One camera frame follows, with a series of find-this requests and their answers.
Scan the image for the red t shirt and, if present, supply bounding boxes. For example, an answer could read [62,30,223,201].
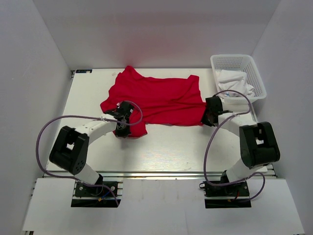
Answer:
[100,66,205,138]

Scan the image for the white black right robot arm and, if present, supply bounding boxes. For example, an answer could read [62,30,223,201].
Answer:
[201,95,280,195]

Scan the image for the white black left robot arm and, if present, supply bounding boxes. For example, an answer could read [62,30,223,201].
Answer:
[49,101,134,195]

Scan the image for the white t shirt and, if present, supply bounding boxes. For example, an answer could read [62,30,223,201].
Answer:
[217,70,255,97]

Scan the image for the white plastic basket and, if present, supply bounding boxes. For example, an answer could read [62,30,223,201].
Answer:
[210,54,267,104]

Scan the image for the black blue sticker label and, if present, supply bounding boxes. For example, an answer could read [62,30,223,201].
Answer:
[75,69,92,73]

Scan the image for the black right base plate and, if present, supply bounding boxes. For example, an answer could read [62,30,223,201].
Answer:
[199,181,251,209]

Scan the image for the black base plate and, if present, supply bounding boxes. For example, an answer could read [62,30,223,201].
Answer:
[199,181,251,209]
[71,181,122,208]

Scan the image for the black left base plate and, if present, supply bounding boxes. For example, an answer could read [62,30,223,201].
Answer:
[71,181,122,208]

